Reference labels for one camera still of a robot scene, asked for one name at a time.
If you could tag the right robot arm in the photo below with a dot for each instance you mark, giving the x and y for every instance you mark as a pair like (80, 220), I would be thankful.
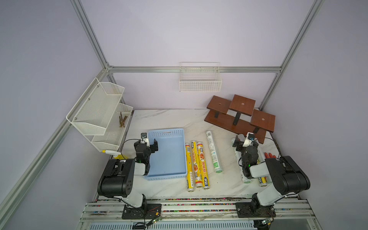
(287, 177)

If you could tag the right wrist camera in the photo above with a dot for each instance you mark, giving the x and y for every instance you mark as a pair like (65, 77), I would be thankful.
(250, 140)

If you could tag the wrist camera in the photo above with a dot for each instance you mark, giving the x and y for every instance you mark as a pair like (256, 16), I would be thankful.
(250, 140)
(144, 137)

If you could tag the yellow spray bottle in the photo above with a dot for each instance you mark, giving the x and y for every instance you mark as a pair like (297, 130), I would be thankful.
(116, 155)

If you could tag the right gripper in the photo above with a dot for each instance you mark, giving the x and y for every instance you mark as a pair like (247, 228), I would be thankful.
(239, 144)

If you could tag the white green wrap roll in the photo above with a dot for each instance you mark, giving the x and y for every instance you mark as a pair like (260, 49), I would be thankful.
(213, 152)

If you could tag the light blue plastic basket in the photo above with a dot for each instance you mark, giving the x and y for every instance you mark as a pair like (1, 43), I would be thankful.
(169, 162)

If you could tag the aluminium frame rails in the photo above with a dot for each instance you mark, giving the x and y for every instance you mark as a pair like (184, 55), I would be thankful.
(49, 53)

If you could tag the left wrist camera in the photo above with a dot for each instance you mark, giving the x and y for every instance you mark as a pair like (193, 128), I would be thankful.
(144, 137)

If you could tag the yellow wrap roll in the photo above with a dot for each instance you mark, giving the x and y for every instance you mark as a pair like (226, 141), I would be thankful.
(205, 175)
(190, 180)
(196, 167)
(262, 181)

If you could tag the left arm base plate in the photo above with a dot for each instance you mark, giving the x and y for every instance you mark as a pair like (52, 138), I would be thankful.
(147, 211)

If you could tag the white wire wall basket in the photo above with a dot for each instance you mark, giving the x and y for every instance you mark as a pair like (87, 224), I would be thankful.
(200, 77)

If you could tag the brown sticks in shelf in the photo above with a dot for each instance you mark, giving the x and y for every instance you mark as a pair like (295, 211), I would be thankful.
(122, 120)

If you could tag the brown wooden tiered stand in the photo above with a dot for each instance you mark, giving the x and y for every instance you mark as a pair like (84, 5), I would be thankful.
(239, 116)

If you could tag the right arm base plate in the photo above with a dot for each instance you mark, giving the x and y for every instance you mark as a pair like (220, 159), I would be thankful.
(252, 210)

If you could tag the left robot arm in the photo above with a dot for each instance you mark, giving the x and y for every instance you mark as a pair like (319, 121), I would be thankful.
(118, 176)

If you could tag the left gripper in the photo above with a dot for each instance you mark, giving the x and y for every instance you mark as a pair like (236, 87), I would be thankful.
(153, 147)

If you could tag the white mesh two-tier shelf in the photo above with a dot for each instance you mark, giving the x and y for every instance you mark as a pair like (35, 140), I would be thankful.
(96, 115)

